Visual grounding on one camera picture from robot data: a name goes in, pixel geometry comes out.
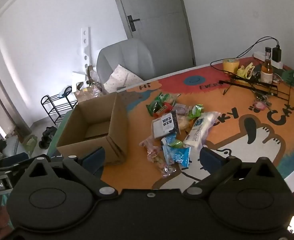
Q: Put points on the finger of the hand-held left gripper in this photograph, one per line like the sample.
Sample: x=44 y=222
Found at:
x=14 y=158

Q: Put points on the grey armchair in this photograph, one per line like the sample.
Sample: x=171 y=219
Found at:
x=127 y=55

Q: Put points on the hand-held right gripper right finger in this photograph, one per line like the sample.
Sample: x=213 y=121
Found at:
x=210 y=158

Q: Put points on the yellow green packets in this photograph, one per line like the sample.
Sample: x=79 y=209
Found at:
x=246 y=71

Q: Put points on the white board with round holes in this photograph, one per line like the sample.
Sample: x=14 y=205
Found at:
x=84 y=40

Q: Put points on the clear plastic wrap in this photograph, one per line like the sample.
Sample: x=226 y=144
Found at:
x=95 y=85

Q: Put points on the green slippers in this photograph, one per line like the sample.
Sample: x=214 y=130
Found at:
x=29 y=141

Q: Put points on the long white snack packet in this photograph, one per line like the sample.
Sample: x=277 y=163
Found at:
x=199 y=130

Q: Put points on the red snack bar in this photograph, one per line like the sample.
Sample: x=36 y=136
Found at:
x=163 y=109

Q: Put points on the yellow tape roll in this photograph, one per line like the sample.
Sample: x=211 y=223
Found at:
x=230 y=66

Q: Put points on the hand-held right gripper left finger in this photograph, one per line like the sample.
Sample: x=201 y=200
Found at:
x=94 y=158

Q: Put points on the light green snack packet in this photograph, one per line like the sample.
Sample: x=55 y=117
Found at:
x=195 y=111

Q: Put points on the small pink item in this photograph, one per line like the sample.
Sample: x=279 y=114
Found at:
x=259 y=105

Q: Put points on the colourful cartoon table mat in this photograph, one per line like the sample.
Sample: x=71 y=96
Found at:
x=137 y=120

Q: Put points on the brown sauce bottle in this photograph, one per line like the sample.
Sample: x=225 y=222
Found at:
x=266 y=71

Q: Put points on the cardboard box with printed logo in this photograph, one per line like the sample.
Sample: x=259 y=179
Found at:
x=87 y=96

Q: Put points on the black shoes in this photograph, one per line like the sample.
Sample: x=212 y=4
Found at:
x=47 y=132

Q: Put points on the brown cardboard box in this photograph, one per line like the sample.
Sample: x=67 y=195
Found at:
x=92 y=127

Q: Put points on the black charger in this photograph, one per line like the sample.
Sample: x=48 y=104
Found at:
x=276 y=53

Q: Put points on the pink clear snack packet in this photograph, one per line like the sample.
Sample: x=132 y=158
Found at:
x=153 y=153

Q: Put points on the white flat panel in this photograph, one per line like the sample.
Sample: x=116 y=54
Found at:
x=78 y=80

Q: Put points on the black shoe rack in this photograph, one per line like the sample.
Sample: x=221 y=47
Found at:
x=59 y=107

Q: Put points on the purple snack packet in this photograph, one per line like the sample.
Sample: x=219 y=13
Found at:
x=182 y=109

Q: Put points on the dotted white cushion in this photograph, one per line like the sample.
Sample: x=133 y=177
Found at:
x=122 y=77

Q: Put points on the yellow bun packet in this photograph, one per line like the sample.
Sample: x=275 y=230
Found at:
x=183 y=122

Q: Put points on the white power strip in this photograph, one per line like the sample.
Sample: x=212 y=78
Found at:
x=258 y=55

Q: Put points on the blue item on rack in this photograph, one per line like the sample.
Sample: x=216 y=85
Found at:
x=64 y=92

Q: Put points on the grey door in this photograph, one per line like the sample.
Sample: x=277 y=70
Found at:
x=157 y=17

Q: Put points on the white packet with black label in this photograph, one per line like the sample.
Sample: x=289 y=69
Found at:
x=162 y=127

